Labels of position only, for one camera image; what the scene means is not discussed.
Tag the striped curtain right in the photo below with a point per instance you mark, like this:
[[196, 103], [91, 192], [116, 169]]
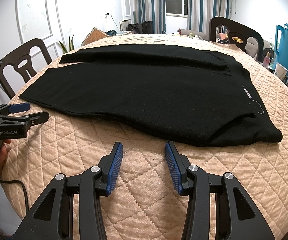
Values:
[[201, 11]]

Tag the dark wooden chair far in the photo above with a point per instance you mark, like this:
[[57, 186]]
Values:
[[238, 34]]

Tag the white low cabinet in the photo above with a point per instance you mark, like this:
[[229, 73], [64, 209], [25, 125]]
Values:
[[121, 33]]

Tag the dark wooden chair left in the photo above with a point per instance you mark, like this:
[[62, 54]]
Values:
[[21, 61]]

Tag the striped curtain left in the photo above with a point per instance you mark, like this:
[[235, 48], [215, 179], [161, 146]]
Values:
[[151, 10]]

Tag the green potted plant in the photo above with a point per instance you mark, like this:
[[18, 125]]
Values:
[[70, 47]]

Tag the dark blue bag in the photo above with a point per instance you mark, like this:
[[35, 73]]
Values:
[[111, 32]]

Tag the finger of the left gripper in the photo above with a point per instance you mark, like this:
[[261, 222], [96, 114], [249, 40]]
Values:
[[26, 121], [6, 109]]

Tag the dark wooden chair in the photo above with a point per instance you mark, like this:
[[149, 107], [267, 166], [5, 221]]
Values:
[[238, 34], [21, 61]]

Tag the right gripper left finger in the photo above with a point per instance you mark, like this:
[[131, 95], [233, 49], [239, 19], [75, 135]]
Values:
[[51, 216]]

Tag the black pants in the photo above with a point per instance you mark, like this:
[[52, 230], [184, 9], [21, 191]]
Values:
[[198, 97]]

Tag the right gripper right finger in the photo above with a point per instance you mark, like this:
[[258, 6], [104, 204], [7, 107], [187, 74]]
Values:
[[237, 216]]

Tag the white paper cup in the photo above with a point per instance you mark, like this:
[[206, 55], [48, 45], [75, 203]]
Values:
[[280, 71]]

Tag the striped curtain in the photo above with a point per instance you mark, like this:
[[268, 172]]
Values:
[[151, 10], [201, 11]]

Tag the person's left hand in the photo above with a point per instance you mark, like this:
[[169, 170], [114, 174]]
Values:
[[4, 149]]

